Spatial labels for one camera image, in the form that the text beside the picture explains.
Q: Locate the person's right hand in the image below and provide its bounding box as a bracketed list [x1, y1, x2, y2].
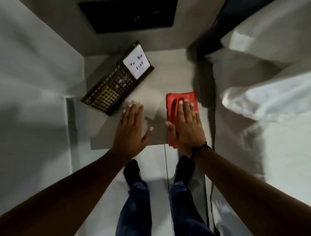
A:
[165, 98, 207, 159]

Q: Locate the person's left hand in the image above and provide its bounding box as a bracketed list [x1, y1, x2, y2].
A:
[112, 103, 154, 161]

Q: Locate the red cleaning cloth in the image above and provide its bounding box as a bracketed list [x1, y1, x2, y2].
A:
[166, 92, 200, 149]

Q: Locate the person's right forearm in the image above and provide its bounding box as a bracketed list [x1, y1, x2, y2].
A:
[194, 146, 311, 236]

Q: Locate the person's left forearm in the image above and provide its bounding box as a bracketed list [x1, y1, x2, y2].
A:
[0, 149, 127, 236]

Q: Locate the black wristband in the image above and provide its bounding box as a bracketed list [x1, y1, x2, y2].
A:
[191, 142, 211, 161]

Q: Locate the dark patterned notebook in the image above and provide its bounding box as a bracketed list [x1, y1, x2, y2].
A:
[81, 41, 155, 117]

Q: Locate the person's black left shoe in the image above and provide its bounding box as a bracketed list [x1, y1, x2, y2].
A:
[123, 159, 143, 188]

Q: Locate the person's black shoe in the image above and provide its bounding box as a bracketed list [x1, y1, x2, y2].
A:
[173, 156, 195, 186]
[123, 159, 143, 188]

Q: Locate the person's black right shoe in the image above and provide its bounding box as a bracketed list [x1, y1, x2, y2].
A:
[173, 156, 195, 186]

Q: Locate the white handwritten note paper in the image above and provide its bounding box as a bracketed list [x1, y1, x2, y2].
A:
[122, 44, 151, 80]

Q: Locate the white crumpled pillow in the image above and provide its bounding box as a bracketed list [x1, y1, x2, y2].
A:
[220, 71, 311, 122]

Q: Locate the person's left jeans leg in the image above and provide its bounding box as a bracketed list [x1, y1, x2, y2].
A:
[115, 180, 152, 236]

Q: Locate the person's jeans leg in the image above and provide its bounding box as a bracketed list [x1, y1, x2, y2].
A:
[115, 180, 152, 236]
[169, 181, 216, 236]

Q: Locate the person's right jeans leg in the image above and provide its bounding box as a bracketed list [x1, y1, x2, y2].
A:
[169, 181, 216, 236]

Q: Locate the white bed sheet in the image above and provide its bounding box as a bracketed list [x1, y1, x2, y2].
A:
[205, 49, 311, 236]

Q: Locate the dark bed headboard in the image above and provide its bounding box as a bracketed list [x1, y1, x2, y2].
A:
[196, 0, 275, 61]

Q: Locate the large white pillow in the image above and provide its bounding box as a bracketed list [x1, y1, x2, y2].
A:
[220, 0, 311, 64]

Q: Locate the dark wall frame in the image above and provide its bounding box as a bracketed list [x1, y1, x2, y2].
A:
[78, 0, 178, 34]

